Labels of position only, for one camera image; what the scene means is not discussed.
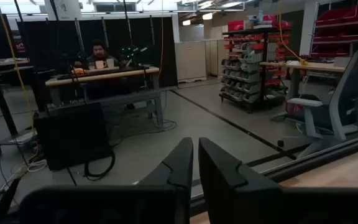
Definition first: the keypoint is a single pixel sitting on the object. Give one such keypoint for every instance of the white cabinet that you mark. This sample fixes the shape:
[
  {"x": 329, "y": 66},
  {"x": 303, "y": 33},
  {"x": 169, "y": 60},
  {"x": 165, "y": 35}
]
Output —
[{"x": 191, "y": 60}]

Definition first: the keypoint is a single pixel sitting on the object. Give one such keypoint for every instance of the rack with grey red bins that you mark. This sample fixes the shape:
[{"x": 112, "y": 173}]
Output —
[{"x": 250, "y": 81}]

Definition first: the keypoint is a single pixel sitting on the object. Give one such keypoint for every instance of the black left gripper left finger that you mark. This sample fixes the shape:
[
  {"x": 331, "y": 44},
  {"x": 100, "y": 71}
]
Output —
[{"x": 166, "y": 199}]

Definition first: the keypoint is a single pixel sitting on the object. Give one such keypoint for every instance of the person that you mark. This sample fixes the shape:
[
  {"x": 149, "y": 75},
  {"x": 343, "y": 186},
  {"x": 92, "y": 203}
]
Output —
[{"x": 99, "y": 53}]

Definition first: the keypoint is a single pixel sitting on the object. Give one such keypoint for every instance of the black aluminium table frame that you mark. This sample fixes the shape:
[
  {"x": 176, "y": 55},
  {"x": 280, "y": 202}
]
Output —
[{"x": 322, "y": 157}]

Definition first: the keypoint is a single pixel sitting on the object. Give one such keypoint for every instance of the orange object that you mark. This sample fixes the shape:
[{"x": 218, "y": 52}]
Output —
[{"x": 79, "y": 72}]

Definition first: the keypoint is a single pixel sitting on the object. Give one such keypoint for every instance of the shelving with red bins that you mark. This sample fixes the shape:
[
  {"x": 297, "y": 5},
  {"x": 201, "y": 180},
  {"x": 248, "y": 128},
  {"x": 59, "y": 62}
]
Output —
[{"x": 343, "y": 18}]

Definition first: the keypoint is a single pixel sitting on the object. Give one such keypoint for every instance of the grey office chair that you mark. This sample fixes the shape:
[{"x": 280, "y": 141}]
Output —
[{"x": 350, "y": 87}]

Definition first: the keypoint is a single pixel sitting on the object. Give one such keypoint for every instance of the wooden top desk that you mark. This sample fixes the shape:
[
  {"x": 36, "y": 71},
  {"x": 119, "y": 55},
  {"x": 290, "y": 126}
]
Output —
[{"x": 104, "y": 76}]

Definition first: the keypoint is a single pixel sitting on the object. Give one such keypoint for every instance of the black partition screen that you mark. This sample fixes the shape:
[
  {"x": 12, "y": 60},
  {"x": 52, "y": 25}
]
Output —
[{"x": 61, "y": 40}]

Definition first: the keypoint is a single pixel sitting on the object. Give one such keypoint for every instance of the grey rolling stand base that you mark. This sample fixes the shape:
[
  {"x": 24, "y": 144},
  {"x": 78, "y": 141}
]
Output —
[{"x": 14, "y": 140}]

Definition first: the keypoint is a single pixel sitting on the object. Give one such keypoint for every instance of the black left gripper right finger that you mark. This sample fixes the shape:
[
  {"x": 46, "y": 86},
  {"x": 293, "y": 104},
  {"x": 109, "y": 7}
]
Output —
[{"x": 228, "y": 193}]

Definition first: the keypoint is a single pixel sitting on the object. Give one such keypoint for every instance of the black equipment box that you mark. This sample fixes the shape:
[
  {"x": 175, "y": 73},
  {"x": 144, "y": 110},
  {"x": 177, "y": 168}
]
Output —
[{"x": 73, "y": 137}]

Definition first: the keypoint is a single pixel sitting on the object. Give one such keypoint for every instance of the white cup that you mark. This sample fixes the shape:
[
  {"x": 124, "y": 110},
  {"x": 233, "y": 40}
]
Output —
[{"x": 110, "y": 63}]

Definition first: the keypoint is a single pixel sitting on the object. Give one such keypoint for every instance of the cream mug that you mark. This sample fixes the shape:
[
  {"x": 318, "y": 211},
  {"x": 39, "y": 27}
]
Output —
[{"x": 99, "y": 64}]

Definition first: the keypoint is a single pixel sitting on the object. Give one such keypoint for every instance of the distant robot with green lights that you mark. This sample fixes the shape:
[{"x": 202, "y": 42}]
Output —
[{"x": 132, "y": 53}]

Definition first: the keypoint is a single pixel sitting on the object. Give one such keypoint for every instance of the light wood workbench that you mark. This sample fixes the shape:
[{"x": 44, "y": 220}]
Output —
[{"x": 315, "y": 67}]

